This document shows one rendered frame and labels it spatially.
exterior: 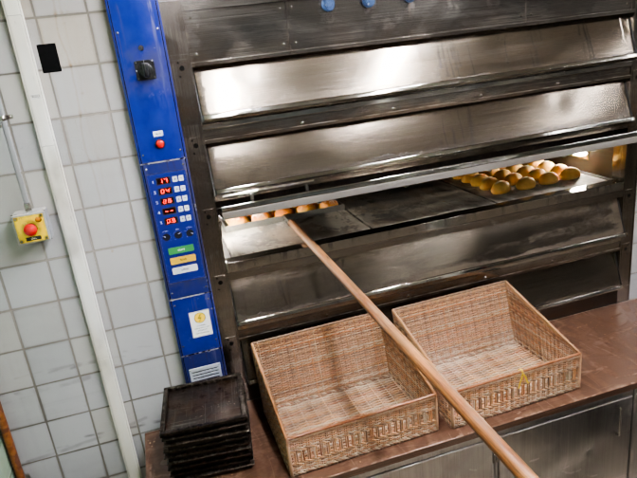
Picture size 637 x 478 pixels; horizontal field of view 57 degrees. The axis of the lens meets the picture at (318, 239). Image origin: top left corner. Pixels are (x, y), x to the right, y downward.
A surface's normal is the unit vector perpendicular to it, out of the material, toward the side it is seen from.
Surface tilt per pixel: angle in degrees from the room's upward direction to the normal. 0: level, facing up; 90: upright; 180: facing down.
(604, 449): 90
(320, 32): 90
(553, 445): 91
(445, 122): 70
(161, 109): 90
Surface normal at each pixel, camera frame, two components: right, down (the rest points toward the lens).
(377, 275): 0.23, -0.05
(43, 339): 0.29, 0.29
